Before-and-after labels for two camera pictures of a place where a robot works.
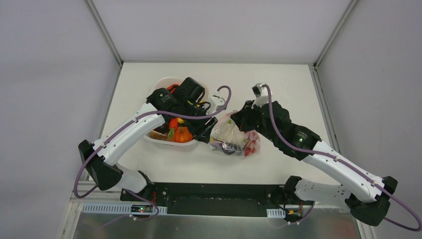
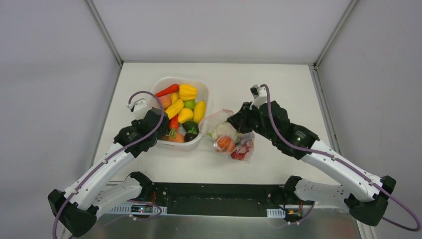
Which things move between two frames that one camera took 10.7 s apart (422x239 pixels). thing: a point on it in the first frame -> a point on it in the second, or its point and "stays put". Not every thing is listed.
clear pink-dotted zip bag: [227, 136] stays put
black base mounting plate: [208, 199] stays put
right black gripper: [243, 116] stays put
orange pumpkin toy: [182, 135] -> [226, 144]
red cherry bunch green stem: [252, 143] -> [240, 154]
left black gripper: [204, 128] -> [161, 121]
